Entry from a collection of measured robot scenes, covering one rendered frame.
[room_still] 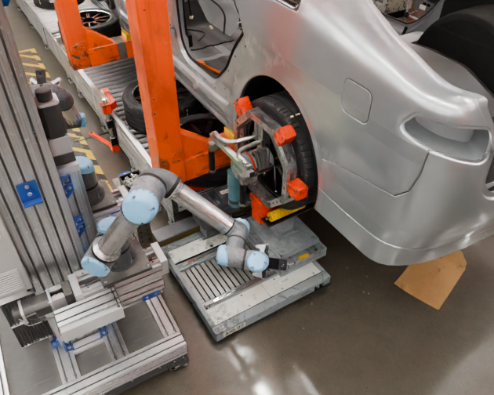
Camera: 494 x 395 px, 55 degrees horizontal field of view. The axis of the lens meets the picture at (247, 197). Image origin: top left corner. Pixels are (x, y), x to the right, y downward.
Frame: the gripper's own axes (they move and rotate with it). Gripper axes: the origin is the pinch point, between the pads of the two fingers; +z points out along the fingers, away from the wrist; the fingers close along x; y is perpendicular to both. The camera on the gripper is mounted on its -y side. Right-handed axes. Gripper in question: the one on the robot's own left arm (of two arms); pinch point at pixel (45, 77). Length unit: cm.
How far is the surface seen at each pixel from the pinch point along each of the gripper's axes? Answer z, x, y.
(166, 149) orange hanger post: -23, 62, 36
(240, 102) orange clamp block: -33, 101, 1
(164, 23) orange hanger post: -21, 61, -38
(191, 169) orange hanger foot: -19, 79, 55
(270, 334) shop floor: -109, 111, 112
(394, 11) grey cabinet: 322, 422, 64
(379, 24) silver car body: -96, 133, -65
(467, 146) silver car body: -137, 159, -34
